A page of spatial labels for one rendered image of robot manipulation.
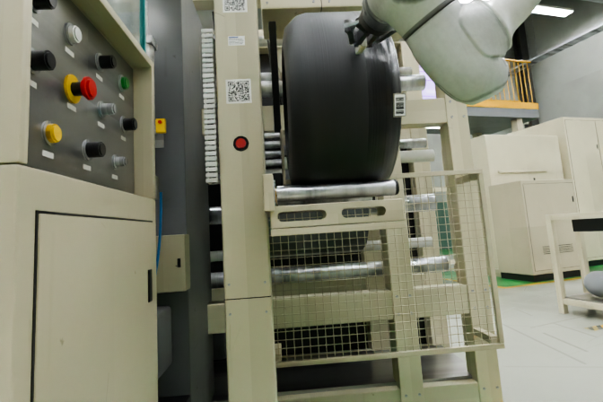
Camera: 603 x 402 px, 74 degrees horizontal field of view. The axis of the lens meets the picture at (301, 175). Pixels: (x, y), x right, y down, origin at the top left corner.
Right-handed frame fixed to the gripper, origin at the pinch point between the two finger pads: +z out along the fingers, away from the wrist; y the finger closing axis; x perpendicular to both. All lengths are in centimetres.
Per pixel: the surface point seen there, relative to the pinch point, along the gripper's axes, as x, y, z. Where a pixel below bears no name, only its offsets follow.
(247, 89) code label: 5.1, 29.8, 23.0
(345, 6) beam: -32, -7, 55
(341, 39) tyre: -3.0, 3.8, 5.3
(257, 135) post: 19.1, 27.5, 21.0
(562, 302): 147, -202, 210
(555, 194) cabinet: 77, -336, 396
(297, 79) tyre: 7.0, 15.8, 4.5
